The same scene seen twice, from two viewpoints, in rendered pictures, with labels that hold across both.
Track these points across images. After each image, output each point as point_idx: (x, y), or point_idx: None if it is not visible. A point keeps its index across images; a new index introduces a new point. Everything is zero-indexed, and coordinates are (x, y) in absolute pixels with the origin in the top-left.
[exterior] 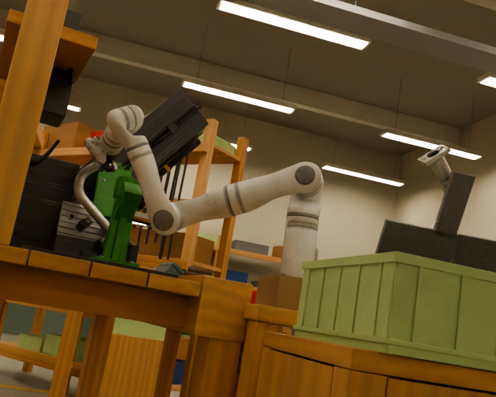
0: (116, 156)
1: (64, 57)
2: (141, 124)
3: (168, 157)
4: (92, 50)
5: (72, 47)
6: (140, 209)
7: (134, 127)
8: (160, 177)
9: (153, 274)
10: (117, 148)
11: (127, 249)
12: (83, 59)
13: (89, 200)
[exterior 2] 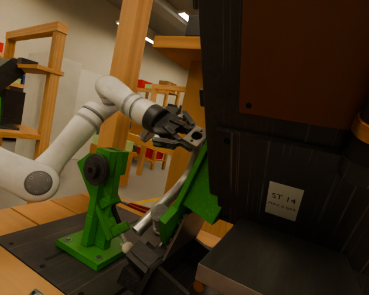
0: (146, 127)
1: (198, 57)
2: (96, 91)
3: (202, 71)
4: (155, 48)
5: (170, 54)
6: (89, 183)
7: (99, 97)
8: (368, 125)
9: (6, 208)
10: (132, 119)
11: (84, 228)
12: (181, 50)
13: (171, 188)
